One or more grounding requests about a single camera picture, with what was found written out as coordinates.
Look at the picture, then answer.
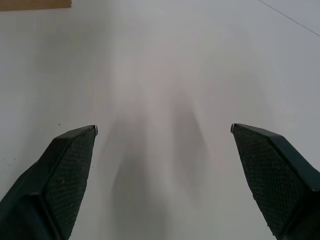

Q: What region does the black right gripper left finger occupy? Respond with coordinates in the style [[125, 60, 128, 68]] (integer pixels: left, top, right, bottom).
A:
[[0, 124, 99, 240]]

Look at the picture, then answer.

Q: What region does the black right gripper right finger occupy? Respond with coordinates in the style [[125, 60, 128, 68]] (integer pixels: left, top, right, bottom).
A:
[[229, 122, 320, 240]]

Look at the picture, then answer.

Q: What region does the brown cardboard box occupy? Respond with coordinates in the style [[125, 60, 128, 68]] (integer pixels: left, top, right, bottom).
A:
[[0, 0, 72, 12]]

